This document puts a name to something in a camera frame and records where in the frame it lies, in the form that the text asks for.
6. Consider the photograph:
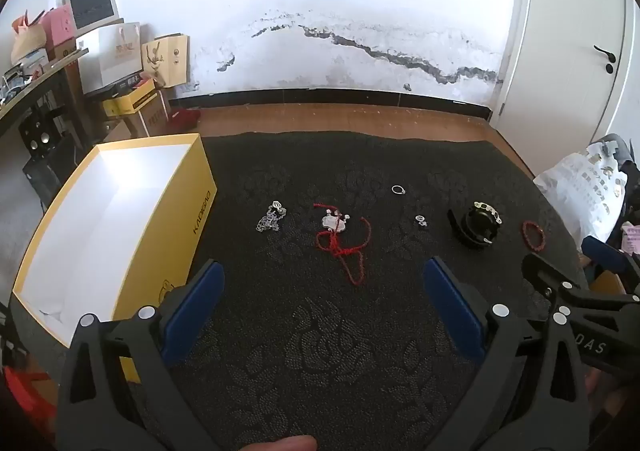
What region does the black speaker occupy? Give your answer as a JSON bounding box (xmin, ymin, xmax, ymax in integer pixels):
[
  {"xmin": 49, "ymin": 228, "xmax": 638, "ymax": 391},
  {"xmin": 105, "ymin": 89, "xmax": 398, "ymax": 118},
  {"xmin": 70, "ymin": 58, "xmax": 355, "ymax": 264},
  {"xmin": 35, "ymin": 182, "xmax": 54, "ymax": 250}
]
[{"xmin": 18, "ymin": 107, "xmax": 68, "ymax": 154}]

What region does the beige paper bag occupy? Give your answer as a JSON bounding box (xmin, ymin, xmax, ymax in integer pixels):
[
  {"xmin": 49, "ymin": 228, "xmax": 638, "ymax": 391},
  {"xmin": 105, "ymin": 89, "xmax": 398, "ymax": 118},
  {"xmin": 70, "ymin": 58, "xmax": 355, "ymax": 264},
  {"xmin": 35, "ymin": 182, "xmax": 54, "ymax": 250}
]
[{"xmin": 141, "ymin": 34, "xmax": 192, "ymax": 89}]

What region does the red cloth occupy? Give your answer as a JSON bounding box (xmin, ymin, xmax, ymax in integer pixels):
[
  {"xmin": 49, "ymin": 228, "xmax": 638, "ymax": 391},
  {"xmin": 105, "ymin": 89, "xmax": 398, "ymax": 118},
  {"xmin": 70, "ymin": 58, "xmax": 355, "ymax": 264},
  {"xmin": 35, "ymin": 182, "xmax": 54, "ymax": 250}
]
[{"xmin": 169, "ymin": 109, "xmax": 202, "ymax": 130}]

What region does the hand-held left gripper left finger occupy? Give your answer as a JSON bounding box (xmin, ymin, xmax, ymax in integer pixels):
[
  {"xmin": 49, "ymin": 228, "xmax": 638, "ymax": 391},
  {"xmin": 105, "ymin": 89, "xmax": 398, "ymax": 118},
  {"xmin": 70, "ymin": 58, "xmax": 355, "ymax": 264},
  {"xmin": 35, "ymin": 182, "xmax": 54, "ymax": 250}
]
[{"xmin": 56, "ymin": 260, "xmax": 225, "ymax": 451}]

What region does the grey object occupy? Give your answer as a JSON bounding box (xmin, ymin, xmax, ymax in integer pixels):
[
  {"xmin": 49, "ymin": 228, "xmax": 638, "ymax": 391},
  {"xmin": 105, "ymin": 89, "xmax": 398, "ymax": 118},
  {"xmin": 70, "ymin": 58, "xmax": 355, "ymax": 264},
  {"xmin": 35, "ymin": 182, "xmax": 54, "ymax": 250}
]
[{"xmin": 594, "ymin": 133, "xmax": 632, "ymax": 159}]

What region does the black round container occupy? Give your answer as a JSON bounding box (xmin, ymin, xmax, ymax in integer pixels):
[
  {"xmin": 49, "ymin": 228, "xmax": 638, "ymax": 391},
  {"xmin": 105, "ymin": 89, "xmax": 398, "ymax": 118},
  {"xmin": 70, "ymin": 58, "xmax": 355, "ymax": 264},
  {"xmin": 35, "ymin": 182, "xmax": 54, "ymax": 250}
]
[{"xmin": 447, "ymin": 203, "xmax": 501, "ymax": 250}]

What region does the silver link bracelet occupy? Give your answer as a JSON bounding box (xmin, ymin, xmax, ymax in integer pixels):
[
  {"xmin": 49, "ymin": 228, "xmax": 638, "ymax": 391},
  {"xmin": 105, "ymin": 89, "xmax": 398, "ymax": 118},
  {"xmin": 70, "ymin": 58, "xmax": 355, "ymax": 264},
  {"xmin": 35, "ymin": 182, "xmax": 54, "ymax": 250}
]
[{"xmin": 475, "ymin": 201, "xmax": 504, "ymax": 224}]

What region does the silver chain necklace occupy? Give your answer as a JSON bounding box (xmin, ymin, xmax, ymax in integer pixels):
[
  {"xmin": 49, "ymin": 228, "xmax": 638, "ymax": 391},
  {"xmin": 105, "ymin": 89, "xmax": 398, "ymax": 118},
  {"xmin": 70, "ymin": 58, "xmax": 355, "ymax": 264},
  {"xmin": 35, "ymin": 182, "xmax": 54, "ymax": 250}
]
[{"xmin": 255, "ymin": 201, "xmax": 288, "ymax": 234}]

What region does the white printed plastic bag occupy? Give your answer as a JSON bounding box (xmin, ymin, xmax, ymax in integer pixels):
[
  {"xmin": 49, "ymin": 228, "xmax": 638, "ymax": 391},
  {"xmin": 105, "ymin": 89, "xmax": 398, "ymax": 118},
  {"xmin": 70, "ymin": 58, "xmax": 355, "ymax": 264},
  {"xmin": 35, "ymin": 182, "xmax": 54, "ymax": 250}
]
[{"xmin": 533, "ymin": 140, "xmax": 630, "ymax": 252}]

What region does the dark desk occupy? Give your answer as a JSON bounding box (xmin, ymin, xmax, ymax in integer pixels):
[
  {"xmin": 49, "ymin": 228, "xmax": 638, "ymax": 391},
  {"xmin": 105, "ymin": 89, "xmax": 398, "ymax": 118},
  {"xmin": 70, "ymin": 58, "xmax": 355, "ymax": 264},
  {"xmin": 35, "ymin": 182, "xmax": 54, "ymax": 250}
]
[{"xmin": 0, "ymin": 48, "xmax": 91, "ymax": 142}]

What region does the white paper bag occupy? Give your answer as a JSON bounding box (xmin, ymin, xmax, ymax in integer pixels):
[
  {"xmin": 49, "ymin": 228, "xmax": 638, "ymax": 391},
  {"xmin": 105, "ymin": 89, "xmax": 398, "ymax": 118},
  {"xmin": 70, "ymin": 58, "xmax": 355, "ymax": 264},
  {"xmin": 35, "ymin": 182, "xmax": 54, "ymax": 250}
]
[{"xmin": 75, "ymin": 22, "xmax": 143, "ymax": 98}]

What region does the person's left hand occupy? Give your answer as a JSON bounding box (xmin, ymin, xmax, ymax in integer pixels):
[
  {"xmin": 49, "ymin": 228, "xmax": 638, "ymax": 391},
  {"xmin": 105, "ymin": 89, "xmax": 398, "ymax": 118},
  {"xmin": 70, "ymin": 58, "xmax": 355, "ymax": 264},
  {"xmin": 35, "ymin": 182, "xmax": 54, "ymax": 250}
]
[{"xmin": 248, "ymin": 435, "xmax": 318, "ymax": 451}]

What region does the black patterned mat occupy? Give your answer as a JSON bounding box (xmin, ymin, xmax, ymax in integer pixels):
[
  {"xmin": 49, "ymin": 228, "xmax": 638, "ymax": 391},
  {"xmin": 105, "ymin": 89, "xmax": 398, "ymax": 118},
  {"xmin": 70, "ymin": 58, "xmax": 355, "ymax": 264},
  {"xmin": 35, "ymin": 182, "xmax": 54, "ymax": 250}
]
[{"xmin": 135, "ymin": 130, "xmax": 588, "ymax": 451}]

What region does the pink paper bag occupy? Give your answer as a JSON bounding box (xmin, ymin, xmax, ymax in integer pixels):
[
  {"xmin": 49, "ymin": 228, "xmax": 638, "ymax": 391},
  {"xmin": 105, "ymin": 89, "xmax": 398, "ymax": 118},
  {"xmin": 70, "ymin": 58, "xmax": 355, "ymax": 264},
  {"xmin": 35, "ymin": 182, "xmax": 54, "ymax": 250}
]
[{"xmin": 41, "ymin": 5, "xmax": 77, "ymax": 62}]

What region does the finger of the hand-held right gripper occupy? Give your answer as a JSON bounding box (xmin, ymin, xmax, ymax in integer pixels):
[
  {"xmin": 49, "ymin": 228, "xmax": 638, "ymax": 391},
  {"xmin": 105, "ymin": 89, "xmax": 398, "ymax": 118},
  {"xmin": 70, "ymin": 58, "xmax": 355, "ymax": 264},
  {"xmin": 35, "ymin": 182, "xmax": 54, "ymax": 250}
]
[
  {"xmin": 581, "ymin": 236, "xmax": 640, "ymax": 277},
  {"xmin": 520, "ymin": 252, "xmax": 640, "ymax": 319}
]

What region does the black door handle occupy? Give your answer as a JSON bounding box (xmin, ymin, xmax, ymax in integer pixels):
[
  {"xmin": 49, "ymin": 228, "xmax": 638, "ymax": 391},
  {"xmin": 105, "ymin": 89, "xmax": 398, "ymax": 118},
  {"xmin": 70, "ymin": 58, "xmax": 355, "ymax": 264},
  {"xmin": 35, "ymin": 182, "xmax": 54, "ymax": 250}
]
[{"xmin": 593, "ymin": 45, "xmax": 618, "ymax": 74}]

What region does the brown cardboard box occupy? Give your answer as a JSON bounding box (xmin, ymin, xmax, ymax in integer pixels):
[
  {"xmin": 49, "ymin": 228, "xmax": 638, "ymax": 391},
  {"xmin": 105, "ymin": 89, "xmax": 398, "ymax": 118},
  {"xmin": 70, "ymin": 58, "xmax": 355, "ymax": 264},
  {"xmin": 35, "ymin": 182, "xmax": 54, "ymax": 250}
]
[{"xmin": 122, "ymin": 90, "xmax": 173, "ymax": 138}]

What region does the red string necklace silver pendant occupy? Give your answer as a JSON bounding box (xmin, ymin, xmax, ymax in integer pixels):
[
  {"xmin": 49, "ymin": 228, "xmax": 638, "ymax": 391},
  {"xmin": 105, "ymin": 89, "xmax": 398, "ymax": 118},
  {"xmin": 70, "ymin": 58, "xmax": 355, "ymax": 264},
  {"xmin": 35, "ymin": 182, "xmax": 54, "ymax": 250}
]
[{"xmin": 313, "ymin": 202, "xmax": 373, "ymax": 288}]

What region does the yellow cardboard storage box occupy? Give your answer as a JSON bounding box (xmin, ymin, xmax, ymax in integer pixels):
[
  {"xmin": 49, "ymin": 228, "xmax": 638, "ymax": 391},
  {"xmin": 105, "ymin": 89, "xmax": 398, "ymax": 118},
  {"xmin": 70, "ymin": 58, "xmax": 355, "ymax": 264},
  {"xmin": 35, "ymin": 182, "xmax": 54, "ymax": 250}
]
[{"xmin": 11, "ymin": 133, "xmax": 218, "ymax": 382}]

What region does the yellow flat carton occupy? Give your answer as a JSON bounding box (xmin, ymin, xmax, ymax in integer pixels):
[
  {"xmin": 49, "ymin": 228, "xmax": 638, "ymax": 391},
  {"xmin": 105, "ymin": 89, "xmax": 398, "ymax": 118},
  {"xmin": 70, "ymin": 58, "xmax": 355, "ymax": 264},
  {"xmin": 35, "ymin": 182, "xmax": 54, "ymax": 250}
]
[{"xmin": 102, "ymin": 80, "xmax": 160, "ymax": 118}]

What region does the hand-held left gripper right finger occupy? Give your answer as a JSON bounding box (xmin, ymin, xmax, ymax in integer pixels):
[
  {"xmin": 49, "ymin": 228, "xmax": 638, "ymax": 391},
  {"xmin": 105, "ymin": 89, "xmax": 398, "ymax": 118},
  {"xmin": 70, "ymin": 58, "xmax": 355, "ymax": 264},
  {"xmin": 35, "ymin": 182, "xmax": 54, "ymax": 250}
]
[{"xmin": 422, "ymin": 256, "xmax": 592, "ymax": 451}]

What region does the white door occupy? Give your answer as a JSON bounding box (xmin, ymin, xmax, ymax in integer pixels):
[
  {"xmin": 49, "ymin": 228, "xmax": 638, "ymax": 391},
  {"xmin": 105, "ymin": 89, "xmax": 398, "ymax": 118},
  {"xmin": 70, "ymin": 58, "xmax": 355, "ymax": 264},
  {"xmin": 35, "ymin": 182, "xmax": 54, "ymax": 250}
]
[{"xmin": 489, "ymin": 0, "xmax": 640, "ymax": 146}]

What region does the red bead bracelet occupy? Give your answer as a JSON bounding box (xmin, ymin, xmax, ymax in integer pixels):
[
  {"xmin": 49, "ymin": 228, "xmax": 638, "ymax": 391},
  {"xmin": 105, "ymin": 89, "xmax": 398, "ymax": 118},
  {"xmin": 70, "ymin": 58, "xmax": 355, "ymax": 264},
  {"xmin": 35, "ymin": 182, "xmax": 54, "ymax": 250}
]
[{"xmin": 522, "ymin": 221, "xmax": 546, "ymax": 250}]

